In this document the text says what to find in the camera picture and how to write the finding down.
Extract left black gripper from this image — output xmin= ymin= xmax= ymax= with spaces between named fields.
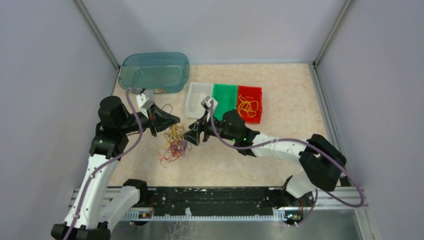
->
xmin=118 ymin=102 xmax=181 ymax=137

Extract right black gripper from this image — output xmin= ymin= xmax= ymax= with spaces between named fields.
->
xmin=181 ymin=109 xmax=237 ymax=146

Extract coloured wire bundle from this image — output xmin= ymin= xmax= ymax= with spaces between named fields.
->
xmin=157 ymin=103 xmax=194 ymax=169

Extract yellow wires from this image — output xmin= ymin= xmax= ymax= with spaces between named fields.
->
xmin=236 ymin=94 xmax=260 ymax=119

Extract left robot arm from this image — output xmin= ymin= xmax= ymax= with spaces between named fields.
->
xmin=50 ymin=96 xmax=180 ymax=240

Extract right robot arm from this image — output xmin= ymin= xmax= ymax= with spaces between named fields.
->
xmin=183 ymin=110 xmax=347 ymax=208

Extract white plastic bin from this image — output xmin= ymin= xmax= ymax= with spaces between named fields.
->
xmin=185 ymin=82 xmax=214 ymax=119

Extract blue transparent plastic tub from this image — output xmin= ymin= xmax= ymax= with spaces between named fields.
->
xmin=118 ymin=52 xmax=190 ymax=94

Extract green plastic bin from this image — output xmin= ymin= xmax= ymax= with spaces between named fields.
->
xmin=212 ymin=83 xmax=238 ymax=120

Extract red plastic bin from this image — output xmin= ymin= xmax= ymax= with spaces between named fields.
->
xmin=236 ymin=85 xmax=263 ymax=124

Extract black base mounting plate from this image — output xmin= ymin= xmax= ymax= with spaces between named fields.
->
xmin=135 ymin=186 xmax=311 ymax=217

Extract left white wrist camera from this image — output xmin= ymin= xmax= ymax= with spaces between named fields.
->
xmin=135 ymin=89 xmax=155 ymax=117

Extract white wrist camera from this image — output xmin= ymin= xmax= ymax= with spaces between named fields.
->
xmin=200 ymin=96 xmax=218 ymax=112
xmin=135 ymin=89 xmax=155 ymax=117

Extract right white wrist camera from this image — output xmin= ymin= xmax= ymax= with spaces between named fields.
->
xmin=200 ymin=96 xmax=218 ymax=112

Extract white slotted cable duct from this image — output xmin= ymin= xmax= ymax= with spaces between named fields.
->
xmin=121 ymin=210 xmax=288 ymax=222

